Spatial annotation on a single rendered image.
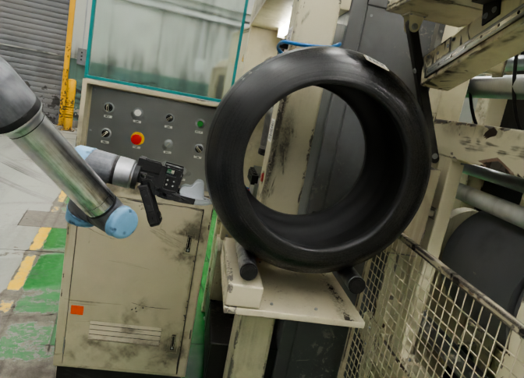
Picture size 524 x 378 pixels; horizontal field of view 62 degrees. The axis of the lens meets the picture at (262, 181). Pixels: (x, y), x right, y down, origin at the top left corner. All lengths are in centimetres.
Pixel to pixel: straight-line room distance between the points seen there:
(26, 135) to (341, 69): 66
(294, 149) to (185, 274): 75
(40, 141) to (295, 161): 78
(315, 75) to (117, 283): 123
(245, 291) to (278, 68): 54
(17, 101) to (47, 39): 922
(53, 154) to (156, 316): 115
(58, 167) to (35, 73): 919
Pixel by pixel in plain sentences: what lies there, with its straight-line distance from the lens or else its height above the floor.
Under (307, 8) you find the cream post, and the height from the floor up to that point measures 160.
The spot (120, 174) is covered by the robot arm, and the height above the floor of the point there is 107.
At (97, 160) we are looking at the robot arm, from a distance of 113.
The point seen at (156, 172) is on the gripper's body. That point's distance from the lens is 113.
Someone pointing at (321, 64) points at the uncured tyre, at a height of 141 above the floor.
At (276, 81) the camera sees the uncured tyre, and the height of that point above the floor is 136.
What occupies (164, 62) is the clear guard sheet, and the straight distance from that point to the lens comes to 173.
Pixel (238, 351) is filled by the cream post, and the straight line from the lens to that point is 163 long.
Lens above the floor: 132
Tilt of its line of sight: 11 degrees down
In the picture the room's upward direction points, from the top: 11 degrees clockwise
